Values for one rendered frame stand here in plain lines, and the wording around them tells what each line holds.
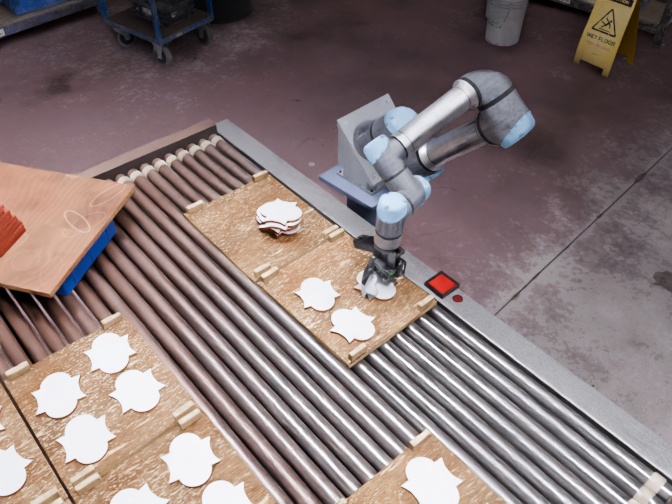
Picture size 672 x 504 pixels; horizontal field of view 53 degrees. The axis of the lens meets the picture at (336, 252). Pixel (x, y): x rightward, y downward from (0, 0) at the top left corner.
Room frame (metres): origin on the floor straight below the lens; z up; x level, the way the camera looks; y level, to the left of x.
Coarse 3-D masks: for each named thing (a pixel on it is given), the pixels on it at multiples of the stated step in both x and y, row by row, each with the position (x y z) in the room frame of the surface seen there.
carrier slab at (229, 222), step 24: (240, 192) 1.83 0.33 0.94; (264, 192) 1.83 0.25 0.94; (288, 192) 1.83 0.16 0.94; (192, 216) 1.70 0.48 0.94; (216, 216) 1.70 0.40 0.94; (240, 216) 1.70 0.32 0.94; (312, 216) 1.70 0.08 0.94; (216, 240) 1.58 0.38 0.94; (240, 240) 1.58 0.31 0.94; (264, 240) 1.58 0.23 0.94; (288, 240) 1.58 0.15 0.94; (312, 240) 1.58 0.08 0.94; (240, 264) 1.47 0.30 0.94; (288, 264) 1.48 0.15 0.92
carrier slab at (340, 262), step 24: (336, 240) 1.58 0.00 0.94; (312, 264) 1.47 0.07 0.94; (336, 264) 1.47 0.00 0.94; (360, 264) 1.47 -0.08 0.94; (264, 288) 1.37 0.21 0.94; (288, 288) 1.37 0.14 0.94; (336, 288) 1.37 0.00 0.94; (408, 288) 1.37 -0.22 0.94; (288, 312) 1.28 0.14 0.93; (312, 312) 1.27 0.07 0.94; (384, 312) 1.27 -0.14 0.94; (408, 312) 1.27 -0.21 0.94; (336, 336) 1.18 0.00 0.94; (384, 336) 1.18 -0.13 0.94
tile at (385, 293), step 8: (360, 272) 1.42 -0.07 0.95; (360, 280) 1.39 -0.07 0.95; (392, 280) 1.39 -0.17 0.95; (360, 288) 1.36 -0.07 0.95; (384, 288) 1.36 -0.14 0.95; (392, 288) 1.36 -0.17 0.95; (368, 296) 1.32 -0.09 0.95; (376, 296) 1.32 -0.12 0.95; (384, 296) 1.32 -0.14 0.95; (392, 296) 1.32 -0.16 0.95
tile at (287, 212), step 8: (280, 200) 1.69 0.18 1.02; (264, 208) 1.65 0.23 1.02; (272, 208) 1.64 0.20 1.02; (280, 208) 1.64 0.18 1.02; (288, 208) 1.64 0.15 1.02; (296, 208) 1.64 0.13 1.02; (264, 216) 1.61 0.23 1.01; (272, 216) 1.61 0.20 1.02; (280, 216) 1.61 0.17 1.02; (288, 216) 1.61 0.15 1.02; (296, 216) 1.61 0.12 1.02; (280, 224) 1.58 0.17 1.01
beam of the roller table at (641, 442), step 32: (224, 128) 2.27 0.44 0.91; (256, 160) 2.05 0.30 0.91; (320, 192) 1.85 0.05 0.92; (352, 224) 1.68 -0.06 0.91; (480, 320) 1.26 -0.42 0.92; (512, 352) 1.14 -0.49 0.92; (544, 352) 1.14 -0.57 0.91; (544, 384) 1.04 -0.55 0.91; (576, 384) 1.04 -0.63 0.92; (608, 416) 0.94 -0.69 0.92; (640, 448) 0.85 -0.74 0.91
